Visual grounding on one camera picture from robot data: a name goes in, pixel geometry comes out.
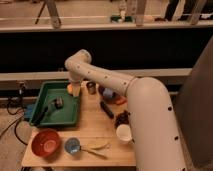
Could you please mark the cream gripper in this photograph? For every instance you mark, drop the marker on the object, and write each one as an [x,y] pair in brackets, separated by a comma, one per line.
[76,88]

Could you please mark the orange apple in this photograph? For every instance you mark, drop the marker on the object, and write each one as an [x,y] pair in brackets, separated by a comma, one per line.
[69,89]

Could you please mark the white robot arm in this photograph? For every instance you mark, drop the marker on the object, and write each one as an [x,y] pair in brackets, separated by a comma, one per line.
[153,123]

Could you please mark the purple bowl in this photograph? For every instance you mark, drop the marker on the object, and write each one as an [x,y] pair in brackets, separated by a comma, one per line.
[101,89]

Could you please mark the red bowl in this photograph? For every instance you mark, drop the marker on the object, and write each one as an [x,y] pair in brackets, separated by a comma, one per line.
[45,143]

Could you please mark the small metal cup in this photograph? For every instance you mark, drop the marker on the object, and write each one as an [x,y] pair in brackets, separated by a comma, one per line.
[91,87]

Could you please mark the black dish brush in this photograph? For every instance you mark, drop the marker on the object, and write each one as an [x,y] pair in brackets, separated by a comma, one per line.
[53,105]

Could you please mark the green plastic tray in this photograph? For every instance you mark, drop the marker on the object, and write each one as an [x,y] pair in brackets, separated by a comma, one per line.
[67,116]

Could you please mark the blue sponge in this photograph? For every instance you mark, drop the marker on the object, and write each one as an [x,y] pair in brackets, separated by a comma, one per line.
[108,93]

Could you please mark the dark green cucumber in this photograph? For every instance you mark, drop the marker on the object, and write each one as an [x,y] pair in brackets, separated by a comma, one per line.
[106,109]

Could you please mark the orange carrot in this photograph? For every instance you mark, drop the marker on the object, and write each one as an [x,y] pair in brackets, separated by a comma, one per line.
[121,100]

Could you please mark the blue power box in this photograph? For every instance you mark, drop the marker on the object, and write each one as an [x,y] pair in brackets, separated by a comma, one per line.
[28,112]

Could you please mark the dark grape bunch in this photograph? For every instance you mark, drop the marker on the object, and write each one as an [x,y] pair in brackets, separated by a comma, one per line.
[122,118]

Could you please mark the blue measuring cup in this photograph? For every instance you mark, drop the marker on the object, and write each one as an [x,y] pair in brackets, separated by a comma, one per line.
[74,148]

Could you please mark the white cup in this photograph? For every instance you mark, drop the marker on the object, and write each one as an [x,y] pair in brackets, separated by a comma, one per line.
[123,132]

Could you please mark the green object on ledge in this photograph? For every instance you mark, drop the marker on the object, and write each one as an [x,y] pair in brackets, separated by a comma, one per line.
[118,19]

